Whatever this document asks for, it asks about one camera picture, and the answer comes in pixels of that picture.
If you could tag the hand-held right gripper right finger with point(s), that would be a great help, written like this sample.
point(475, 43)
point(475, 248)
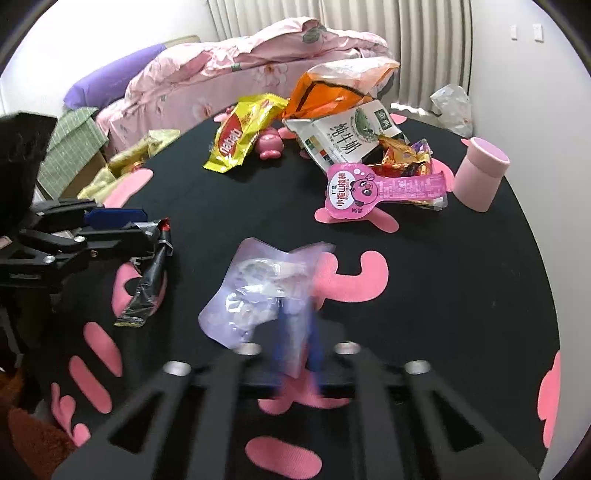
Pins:
point(316, 364)

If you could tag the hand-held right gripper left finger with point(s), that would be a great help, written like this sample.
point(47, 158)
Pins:
point(282, 355)

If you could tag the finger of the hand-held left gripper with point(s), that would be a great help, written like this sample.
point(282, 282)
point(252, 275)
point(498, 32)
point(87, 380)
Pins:
point(115, 240)
point(115, 217)

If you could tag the black foil wrapper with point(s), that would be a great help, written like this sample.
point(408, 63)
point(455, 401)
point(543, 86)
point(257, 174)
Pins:
point(150, 277)

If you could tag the yellow trash bag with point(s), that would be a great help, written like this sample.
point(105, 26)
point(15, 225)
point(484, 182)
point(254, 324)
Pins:
point(138, 150)

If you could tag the clear plastic wrapper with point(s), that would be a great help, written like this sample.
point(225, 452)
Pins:
point(258, 286)

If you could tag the yellow snack packet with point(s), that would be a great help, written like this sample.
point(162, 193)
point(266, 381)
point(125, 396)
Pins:
point(240, 131)

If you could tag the red gold snack wrapper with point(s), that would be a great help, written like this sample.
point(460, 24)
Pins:
point(401, 166)

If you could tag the green white milk carton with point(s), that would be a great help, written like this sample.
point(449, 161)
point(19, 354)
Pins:
point(337, 138)

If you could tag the green checked cloth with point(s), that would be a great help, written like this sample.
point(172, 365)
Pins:
point(69, 143)

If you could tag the wooden nightstand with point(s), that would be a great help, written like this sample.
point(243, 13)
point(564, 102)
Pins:
point(85, 173)

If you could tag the purple pillow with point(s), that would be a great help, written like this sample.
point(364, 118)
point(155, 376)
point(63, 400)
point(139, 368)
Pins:
point(106, 81)

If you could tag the pink pig toy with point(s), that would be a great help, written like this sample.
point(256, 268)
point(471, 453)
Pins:
point(270, 145)

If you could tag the pink label snack packet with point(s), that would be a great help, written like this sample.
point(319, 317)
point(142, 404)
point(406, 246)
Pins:
point(364, 189)

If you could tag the pink floral duvet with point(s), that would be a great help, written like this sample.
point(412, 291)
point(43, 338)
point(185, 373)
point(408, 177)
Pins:
point(221, 69)

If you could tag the brown fuzzy cloth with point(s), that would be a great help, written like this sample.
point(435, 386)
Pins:
point(27, 434)

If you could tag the purple foil wrapper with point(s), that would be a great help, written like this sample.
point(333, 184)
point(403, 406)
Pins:
point(421, 148)

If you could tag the pink cup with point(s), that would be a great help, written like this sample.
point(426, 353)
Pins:
point(478, 177)

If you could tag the orange plastic bag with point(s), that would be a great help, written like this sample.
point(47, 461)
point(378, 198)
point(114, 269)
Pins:
point(332, 87)

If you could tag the white plastic bag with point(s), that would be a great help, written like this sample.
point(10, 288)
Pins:
point(455, 108)

